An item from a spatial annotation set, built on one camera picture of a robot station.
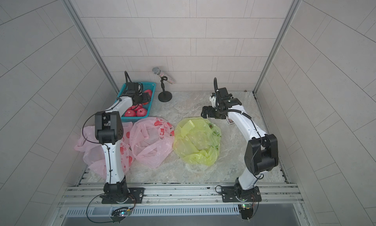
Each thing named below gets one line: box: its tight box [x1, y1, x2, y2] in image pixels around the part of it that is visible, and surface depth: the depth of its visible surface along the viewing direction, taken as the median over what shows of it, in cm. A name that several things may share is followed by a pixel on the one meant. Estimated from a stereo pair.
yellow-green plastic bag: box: [172, 116, 222, 167], surface depth 86 cm
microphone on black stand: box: [151, 66, 176, 103], surface depth 111 cm
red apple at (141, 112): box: [136, 107, 148, 117], surface depth 98 cm
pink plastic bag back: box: [130, 116, 175, 169], surface depth 85 cm
